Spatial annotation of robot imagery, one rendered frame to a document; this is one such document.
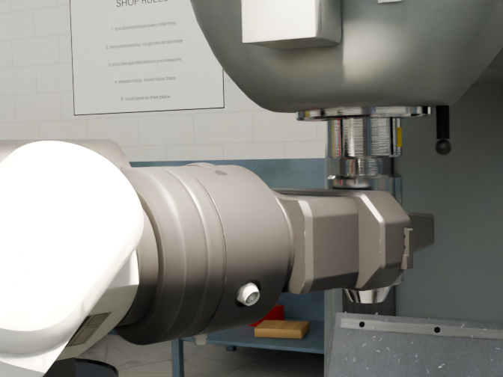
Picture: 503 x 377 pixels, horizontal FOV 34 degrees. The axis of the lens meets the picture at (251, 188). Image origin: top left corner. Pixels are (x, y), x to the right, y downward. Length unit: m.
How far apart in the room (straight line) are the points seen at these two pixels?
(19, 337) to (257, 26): 0.20
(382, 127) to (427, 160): 0.40
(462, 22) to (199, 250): 0.18
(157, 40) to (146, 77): 0.25
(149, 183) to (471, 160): 0.54
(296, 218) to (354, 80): 0.08
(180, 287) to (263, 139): 4.82
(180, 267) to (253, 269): 0.04
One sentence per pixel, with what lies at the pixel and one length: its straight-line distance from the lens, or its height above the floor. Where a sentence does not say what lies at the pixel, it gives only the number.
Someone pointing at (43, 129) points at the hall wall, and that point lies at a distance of 6.14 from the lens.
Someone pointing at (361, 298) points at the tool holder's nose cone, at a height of 1.19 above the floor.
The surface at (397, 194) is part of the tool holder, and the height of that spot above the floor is 1.26.
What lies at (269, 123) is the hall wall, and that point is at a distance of 5.17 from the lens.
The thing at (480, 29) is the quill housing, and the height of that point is 1.35.
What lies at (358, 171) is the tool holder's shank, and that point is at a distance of 0.52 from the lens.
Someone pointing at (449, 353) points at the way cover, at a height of 1.07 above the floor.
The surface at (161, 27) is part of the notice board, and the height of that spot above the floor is 2.08.
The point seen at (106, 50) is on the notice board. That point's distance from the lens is 5.82.
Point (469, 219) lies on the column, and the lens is 0.90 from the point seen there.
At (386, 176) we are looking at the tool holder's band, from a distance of 0.51.
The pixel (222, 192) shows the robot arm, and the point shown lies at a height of 1.27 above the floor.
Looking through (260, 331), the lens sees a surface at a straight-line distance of 4.62.
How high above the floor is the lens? 1.29
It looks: 3 degrees down
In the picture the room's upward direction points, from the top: 2 degrees counter-clockwise
